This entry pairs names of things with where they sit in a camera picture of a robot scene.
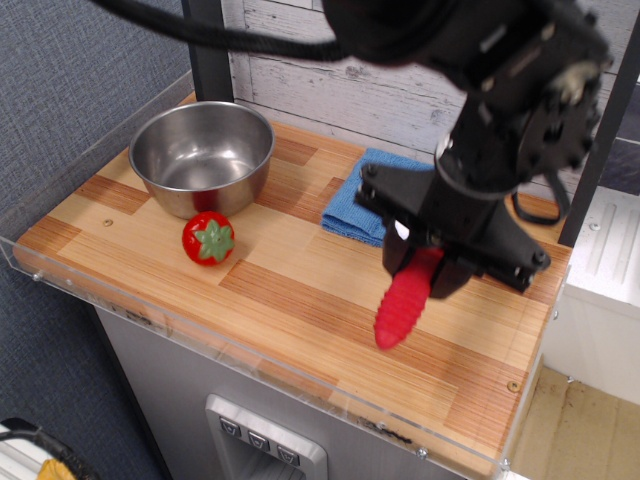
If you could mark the black and yellow object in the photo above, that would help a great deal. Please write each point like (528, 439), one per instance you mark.
(29, 452)

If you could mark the grey toy fridge cabinet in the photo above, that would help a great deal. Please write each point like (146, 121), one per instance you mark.
(171, 383)

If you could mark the white toy sink unit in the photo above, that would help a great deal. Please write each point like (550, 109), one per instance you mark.
(593, 334)

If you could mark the black right frame post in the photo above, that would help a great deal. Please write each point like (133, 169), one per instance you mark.
(612, 118)

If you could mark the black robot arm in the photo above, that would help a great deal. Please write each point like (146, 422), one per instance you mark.
(531, 73)

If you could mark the stainless steel bowl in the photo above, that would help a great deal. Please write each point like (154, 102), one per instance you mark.
(205, 156)

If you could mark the silver dispenser button panel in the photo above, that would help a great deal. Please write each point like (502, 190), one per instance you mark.
(250, 446)

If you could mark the red toy strawberry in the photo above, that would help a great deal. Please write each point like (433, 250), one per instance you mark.
(208, 238)

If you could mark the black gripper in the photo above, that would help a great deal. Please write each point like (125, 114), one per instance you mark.
(430, 210)

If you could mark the clear acrylic guard rail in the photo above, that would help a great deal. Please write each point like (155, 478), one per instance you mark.
(294, 304)

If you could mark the black left frame post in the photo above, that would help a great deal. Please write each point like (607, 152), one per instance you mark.
(210, 68)

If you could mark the red handled metal fork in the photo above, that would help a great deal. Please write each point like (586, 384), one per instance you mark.
(404, 301)

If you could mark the blue folded cloth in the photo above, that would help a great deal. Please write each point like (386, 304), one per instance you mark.
(344, 217)

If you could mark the black frame post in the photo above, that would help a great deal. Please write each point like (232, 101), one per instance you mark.
(612, 118)
(210, 68)

